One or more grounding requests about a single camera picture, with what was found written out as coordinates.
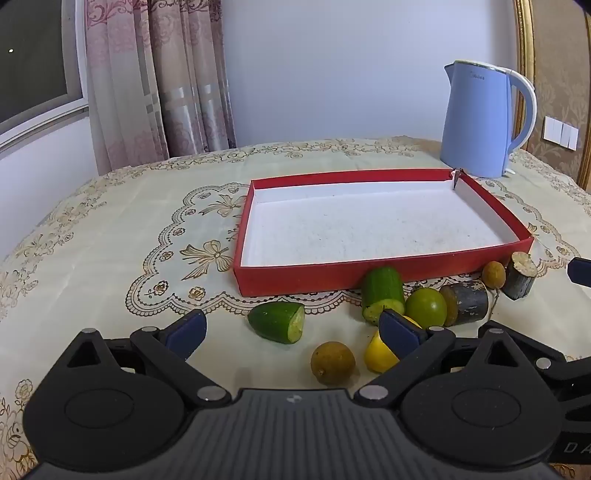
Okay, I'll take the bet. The cucumber cylinder piece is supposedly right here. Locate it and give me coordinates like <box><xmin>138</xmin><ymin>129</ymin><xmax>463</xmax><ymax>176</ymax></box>
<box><xmin>361</xmin><ymin>267</ymin><xmax>406</xmax><ymax>325</ymax></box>

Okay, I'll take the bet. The pink floral curtain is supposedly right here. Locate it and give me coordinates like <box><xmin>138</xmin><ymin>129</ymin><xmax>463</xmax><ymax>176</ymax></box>
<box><xmin>83</xmin><ymin>0</ymin><xmax>238</xmax><ymax>176</ymax></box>

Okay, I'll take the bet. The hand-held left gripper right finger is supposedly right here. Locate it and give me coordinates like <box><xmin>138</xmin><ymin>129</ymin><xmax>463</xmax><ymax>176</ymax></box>
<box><xmin>353</xmin><ymin>308</ymin><xmax>567</xmax><ymax>410</ymax></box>

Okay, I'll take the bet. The brown longan with stem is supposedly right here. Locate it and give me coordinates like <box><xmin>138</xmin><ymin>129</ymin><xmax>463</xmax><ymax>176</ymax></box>
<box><xmin>481</xmin><ymin>261</ymin><xmax>507</xmax><ymax>315</ymax></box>

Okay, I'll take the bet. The yellow fruit slice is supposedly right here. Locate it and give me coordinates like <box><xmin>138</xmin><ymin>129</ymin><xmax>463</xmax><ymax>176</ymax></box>
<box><xmin>364</xmin><ymin>316</ymin><xmax>423</xmax><ymax>374</ymax></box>

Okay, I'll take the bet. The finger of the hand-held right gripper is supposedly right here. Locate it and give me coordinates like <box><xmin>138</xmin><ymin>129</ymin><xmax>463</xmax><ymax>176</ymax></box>
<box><xmin>567</xmin><ymin>257</ymin><xmax>591</xmax><ymax>291</ymax></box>

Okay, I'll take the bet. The window with white frame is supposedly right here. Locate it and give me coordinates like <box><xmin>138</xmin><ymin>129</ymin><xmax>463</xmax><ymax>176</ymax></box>
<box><xmin>0</xmin><ymin>0</ymin><xmax>89</xmax><ymax>148</ymax></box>

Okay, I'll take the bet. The red cardboard box tray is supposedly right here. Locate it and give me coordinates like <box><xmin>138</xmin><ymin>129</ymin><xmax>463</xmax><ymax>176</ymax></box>
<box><xmin>232</xmin><ymin>168</ymin><xmax>535</xmax><ymax>297</ymax></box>

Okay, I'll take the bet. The light blue electric kettle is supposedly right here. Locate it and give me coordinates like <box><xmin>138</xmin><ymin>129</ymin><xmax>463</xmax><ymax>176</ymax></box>
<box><xmin>438</xmin><ymin>60</ymin><xmax>537</xmax><ymax>179</ymax></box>

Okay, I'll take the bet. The gold wall panel frame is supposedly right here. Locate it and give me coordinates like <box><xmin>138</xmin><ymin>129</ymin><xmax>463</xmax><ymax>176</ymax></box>
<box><xmin>512</xmin><ymin>0</ymin><xmax>591</xmax><ymax>191</ymax></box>

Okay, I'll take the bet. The round green fruit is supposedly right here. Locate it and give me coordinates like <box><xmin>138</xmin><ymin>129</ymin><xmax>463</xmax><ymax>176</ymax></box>
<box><xmin>405</xmin><ymin>287</ymin><xmax>448</xmax><ymax>329</ymax></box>

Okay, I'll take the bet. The dark sugarcane piece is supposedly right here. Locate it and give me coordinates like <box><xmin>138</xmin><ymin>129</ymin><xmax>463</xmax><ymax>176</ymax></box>
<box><xmin>438</xmin><ymin>281</ymin><xmax>490</xmax><ymax>328</ymax></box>
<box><xmin>501</xmin><ymin>251</ymin><xmax>539</xmax><ymax>301</ymax></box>

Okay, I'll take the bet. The cucumber tip piece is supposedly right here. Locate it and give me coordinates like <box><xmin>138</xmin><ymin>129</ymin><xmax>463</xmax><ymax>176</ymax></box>
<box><xmin>247</xmin><ymin>301</ymin><xmax>306</xmax><ymax>345</ymax></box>

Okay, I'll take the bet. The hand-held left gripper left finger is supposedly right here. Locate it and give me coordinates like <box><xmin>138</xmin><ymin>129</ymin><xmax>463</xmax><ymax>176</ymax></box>
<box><xmin>60</xmin><ymin>308</ymin><xmax>232</xmax><ymax>410</ymax></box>

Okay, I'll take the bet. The white wall switch panel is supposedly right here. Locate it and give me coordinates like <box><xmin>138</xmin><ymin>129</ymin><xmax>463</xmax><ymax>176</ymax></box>
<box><xmin>542</xmin><ymin>115</ymin><xmax>580</xmax><ymax>151</ymax></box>

